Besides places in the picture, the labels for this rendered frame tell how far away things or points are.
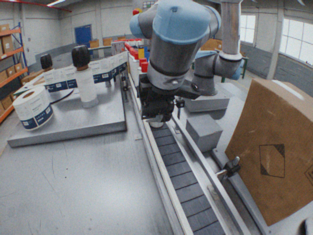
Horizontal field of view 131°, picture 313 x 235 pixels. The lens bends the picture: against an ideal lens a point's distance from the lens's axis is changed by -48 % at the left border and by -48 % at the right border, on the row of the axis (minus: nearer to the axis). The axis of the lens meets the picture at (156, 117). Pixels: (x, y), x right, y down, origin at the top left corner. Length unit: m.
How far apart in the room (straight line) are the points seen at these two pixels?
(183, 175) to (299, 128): 0.30
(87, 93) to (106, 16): 8.02
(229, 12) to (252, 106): 0.39
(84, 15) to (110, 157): 8.71
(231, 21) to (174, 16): 0.47
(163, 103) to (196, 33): 0.19
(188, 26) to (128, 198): 0.40
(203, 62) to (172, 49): 0.54
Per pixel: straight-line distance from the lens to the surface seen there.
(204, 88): 0.74
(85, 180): 0.46
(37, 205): 0.52
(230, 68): 0.68
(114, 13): 8.53
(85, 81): 0.65
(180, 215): 0.29
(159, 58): 0.21
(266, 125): 0.35
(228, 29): 0.63
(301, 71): 5.80
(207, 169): 0.30
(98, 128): 0.57
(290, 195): 0.36
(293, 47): 6.15
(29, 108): 0.71
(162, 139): 0.45
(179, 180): 0.36
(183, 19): 0.17
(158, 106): 0.31
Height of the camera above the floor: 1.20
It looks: 35 degrees down
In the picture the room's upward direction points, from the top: straight up
